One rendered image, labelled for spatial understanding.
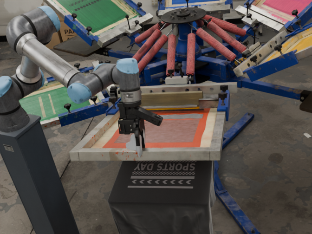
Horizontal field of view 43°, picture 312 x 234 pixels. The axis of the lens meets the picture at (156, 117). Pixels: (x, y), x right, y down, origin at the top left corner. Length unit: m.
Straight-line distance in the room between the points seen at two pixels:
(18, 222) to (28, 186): 1.19
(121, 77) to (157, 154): 0.32
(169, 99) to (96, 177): 1.61
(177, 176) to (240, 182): 1.41
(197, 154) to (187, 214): 0.40
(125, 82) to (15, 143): 0.79
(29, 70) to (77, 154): 0.52
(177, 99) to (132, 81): 0.65
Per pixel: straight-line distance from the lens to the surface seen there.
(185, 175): 1.86
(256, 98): 4.26
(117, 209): 1.84
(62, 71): 1.47
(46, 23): 1.69
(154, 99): 2.06
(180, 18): 2.66
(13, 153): 2.09
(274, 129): 3.78
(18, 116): 2.01
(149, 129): 1.84
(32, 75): 1.96
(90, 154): 1.58
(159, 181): 1.85
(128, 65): 1.41
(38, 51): 1.54
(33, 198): 2.25
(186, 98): 2.03
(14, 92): 1.97
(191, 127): 1.82
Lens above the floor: 2.17
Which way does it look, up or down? 32 degrees down
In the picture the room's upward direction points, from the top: 10 degrees counter-clockwise
